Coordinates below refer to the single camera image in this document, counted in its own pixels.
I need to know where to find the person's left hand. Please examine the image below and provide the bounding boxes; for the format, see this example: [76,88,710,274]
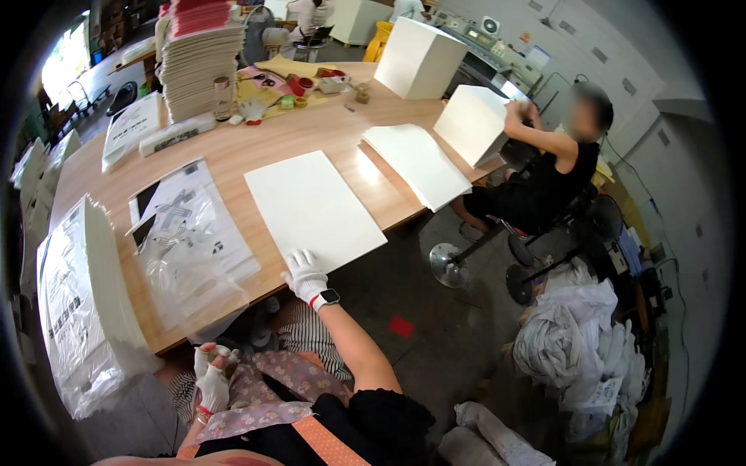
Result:
[193,344,240,416]

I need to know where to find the person's right hand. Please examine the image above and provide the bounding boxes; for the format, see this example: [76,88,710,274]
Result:
[281,249,330,304]

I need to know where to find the person's legs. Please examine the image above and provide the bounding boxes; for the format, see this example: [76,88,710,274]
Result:
[166,298,354,421]

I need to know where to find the printed clear plastic bags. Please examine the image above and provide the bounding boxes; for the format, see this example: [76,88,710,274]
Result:
[126,156,262,334]

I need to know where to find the thick pile of plastic bags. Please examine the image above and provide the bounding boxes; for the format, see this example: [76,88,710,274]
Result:
[35,195,165,421]

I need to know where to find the person's body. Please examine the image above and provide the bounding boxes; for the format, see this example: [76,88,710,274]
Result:
[92,349,438,466]

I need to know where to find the long white wrapped packet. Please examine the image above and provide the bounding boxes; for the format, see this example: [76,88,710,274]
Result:
[138,112,218,158]

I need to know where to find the wrapped printed bag bundle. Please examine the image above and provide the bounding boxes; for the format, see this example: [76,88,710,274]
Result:
[101,92,163,174]

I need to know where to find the row of white sheet stacks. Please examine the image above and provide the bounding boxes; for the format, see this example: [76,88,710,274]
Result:
[10,129,82,295]

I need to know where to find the white work glove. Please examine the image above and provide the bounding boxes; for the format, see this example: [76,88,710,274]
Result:
[239,98,268,127]

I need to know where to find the pink paper sheet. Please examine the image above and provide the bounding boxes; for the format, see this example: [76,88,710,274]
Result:
[237,64,293,101]

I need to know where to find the black floor fan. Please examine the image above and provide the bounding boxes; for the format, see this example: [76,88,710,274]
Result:
[106,81,139,117]

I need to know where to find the fanned white paper sheet stack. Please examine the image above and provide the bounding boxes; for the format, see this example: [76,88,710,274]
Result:
[362,123,473,213]

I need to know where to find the tall stack of grey cardboard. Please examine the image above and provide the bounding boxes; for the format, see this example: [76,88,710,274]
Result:
[157,0,247,123]

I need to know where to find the metal hand trolley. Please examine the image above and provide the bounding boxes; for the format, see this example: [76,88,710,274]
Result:
[66,80,112,115]

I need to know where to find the yellow paper sheet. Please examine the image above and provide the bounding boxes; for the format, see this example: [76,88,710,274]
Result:
[235,55,331,121]

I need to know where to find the white box with red tape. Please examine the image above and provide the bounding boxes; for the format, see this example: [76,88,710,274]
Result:
[316,68,351,94]

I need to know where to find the grey standing fan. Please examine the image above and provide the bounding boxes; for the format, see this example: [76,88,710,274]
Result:
[240,5,291,66]

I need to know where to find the black office chair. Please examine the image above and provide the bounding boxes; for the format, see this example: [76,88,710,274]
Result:
[293,24,335,64]

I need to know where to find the black swivel stool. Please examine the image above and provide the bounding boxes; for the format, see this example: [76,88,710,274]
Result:
[429,189,626,307]

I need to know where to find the small white paper block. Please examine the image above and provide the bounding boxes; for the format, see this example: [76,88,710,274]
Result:
[433,85,512,169]

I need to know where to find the yellow plastic bin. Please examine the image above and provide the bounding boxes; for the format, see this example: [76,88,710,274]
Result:
[362,21,395,64]

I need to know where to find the large white paper block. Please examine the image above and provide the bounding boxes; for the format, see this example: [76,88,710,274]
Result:
[373,17,469,101]

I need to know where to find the heap of white bags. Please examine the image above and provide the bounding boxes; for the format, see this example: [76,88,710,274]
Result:
[505,261,649,445]

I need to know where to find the paper cutting machine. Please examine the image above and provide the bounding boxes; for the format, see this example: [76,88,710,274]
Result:
[430,8,552,107]

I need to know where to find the heap of yellow cartons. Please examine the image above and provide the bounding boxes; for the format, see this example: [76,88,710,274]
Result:
[593,156,652,252]

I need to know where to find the smartwatch with red strap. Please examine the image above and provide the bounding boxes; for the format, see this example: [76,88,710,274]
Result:
[309,288,342,313]

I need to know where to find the black wall cable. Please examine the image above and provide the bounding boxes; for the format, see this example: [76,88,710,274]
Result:
[603,133,692,411]

